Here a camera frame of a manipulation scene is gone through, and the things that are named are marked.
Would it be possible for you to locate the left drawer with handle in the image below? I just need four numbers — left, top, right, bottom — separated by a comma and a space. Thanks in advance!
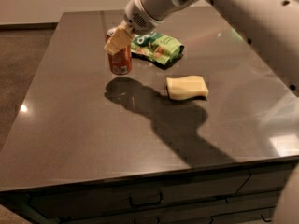
30, 171, 249, 220

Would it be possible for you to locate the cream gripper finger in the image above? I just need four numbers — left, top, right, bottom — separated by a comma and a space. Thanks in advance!
105, 22, 135, 55

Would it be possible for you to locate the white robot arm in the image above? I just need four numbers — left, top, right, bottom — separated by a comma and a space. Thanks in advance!
105, 0, 299, 94

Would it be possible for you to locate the red coke can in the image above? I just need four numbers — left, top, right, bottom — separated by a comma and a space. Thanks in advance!
105, 27, 133, 76

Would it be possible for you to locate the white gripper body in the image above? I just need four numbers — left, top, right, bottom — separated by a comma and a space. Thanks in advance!
124, 0, 197, 35

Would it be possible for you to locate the green rice chip bag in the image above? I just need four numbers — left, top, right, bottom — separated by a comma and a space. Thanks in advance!
131, 32, 184, 66

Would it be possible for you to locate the yellow sponge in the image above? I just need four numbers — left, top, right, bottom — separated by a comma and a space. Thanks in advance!
166, 76, 209, 101

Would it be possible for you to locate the drawer with handle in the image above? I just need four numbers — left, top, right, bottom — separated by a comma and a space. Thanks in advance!
210, 207, 274, 224
30, 171, 249, 220

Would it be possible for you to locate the right lower drawer with handle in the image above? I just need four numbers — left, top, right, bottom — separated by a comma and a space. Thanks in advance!
210, 207, 274, 224

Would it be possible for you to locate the right upper drawer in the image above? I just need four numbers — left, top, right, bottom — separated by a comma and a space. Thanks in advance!
237, 164, 292, 194

